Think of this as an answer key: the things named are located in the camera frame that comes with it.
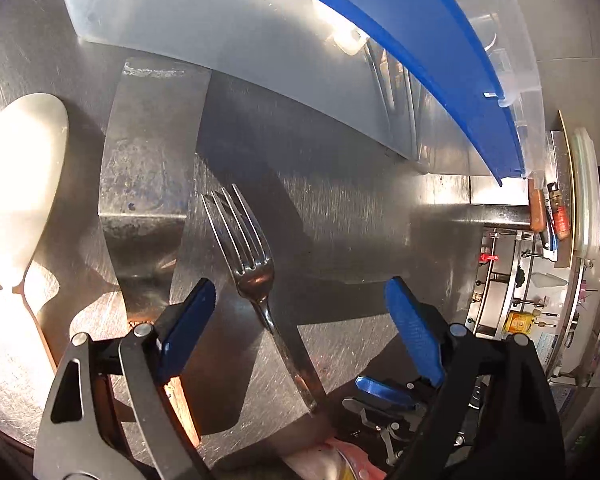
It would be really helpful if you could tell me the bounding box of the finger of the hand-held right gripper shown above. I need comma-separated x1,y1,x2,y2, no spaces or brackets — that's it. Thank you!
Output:
342,396,421,428
355,376,417,409

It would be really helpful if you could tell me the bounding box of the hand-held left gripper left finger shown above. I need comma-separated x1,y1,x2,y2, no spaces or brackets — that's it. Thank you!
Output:
34,278,217,480

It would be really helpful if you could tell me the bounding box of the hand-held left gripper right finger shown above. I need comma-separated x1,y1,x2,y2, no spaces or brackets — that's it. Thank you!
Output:
384,276,566,480

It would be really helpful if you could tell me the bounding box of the metal fork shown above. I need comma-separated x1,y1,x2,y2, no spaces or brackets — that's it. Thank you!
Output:
201,183,326,413

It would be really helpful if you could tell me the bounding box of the wooden handled metal spatula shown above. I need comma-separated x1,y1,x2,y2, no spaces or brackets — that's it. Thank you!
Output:
92,58,213,448

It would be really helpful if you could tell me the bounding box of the white plastic rice spoon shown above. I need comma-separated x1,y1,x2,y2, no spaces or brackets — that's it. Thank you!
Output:
0,94,70,296

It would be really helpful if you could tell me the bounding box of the clear plastic storage box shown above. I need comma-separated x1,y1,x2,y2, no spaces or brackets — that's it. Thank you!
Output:
55,0,546,188

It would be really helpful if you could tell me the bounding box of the person's left hand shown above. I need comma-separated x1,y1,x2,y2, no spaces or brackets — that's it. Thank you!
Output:
285,437,387,480

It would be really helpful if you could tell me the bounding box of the red lighter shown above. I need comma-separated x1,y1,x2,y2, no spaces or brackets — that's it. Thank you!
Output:
547,183,572,241

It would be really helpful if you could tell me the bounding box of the wooden handled tool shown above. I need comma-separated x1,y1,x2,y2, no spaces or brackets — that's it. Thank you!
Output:
527,178,548,233

